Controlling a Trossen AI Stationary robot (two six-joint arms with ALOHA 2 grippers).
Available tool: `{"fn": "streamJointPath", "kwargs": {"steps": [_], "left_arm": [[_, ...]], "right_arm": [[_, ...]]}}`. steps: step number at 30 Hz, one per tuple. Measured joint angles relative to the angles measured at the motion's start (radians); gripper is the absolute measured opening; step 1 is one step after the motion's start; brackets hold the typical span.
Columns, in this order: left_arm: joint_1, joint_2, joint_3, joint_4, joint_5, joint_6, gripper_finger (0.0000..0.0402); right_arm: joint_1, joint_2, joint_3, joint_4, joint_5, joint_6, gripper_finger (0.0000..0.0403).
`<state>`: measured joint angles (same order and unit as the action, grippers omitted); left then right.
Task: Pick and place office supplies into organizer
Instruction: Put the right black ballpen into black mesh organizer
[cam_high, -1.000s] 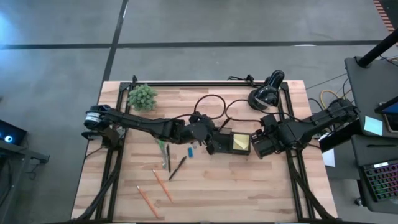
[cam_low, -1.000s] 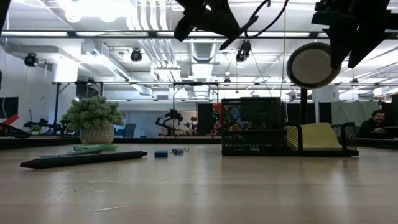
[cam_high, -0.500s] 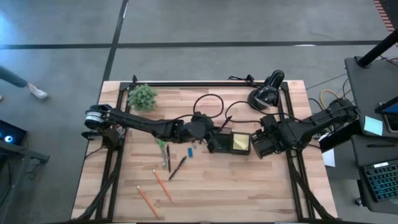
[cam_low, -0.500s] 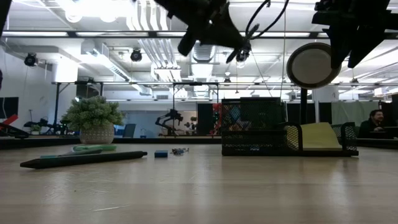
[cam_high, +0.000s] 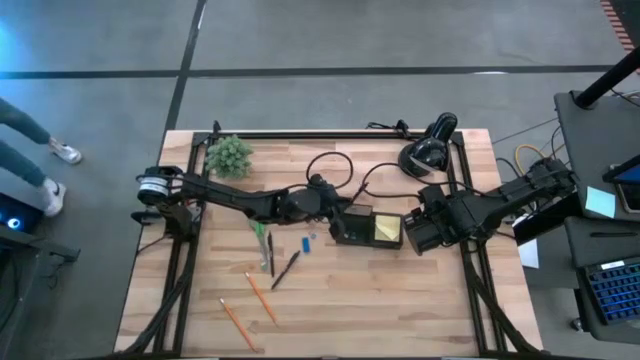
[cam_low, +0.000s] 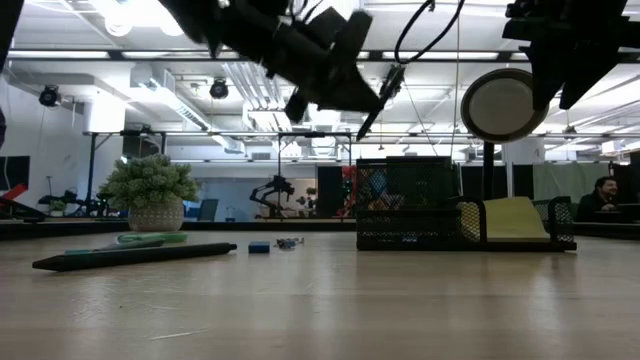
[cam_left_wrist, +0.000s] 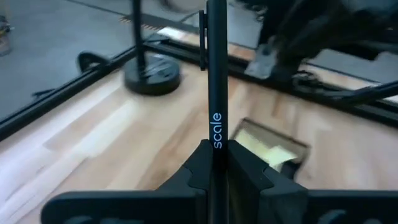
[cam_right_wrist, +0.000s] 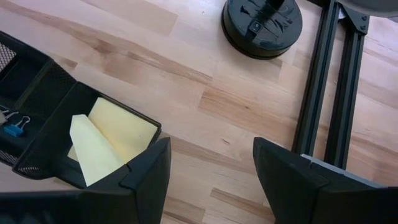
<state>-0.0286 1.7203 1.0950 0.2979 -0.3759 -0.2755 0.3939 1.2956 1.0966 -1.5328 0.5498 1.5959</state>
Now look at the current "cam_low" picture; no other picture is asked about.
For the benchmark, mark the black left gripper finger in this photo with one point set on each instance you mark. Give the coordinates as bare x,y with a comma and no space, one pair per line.
297,106
345,92

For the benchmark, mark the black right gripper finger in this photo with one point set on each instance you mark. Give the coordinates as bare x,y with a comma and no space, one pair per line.
547,70
587,65

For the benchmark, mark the short black marker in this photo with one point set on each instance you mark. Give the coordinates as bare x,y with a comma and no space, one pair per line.
392,84

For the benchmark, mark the metal binder clips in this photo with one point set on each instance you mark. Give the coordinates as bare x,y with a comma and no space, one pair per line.
289,243

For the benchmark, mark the blue eraser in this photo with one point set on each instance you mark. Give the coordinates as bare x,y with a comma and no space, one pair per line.
259,247

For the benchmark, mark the black mesh desk organizer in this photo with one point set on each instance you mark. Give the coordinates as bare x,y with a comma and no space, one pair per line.
410,225

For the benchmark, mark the teal pen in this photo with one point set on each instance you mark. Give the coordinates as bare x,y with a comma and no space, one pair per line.
125,246

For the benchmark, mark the long black pen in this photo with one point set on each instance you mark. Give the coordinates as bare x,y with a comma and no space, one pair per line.
130,256

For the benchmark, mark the black background robot arm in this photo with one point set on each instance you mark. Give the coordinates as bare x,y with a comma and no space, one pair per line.
275,187

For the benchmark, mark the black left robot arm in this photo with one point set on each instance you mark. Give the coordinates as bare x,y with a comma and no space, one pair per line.
7,25

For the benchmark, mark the black gooseneck desk lamp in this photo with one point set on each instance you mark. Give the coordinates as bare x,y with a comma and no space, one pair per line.
500,107

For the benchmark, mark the black background panel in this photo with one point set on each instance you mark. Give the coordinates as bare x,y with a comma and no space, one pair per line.
330,192

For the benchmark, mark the grey partition panel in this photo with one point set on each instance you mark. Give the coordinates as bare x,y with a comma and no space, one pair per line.
570,180

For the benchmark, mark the blue chair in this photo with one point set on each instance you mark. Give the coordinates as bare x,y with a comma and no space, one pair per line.
208,210

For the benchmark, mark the person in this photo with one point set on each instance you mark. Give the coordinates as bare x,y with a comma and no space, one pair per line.
595,205

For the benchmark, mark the yellow sticky note pad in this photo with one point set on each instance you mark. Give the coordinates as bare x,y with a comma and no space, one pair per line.
515,220

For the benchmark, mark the green potted plant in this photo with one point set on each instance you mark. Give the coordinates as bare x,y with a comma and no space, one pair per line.
150,185

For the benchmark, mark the small background plant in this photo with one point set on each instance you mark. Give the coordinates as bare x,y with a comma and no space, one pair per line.
57,206

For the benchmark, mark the red background object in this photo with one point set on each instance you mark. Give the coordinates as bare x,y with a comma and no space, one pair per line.
22,192

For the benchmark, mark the black wall monitor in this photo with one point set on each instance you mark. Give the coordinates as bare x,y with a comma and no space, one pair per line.
15,172

